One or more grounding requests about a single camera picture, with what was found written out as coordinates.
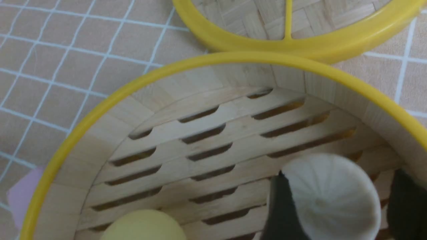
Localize pink foam cube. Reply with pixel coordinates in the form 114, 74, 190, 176
7, 166, 45, 230

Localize bamboo steamer lid yellow rim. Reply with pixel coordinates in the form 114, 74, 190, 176
173, 0, 426, 64

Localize checkered beige tablecloth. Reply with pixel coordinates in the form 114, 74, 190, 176
0, 0, 427, 240

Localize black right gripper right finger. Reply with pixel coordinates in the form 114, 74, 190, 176
386, 169, 427, 240

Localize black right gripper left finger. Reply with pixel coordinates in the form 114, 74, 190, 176
260, 171, 309, 240

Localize yellow bun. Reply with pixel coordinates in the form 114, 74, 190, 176
100, 209, 187, 240

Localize bamboo steamer tray yellow rim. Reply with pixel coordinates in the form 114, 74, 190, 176
20, 52, 426, 240

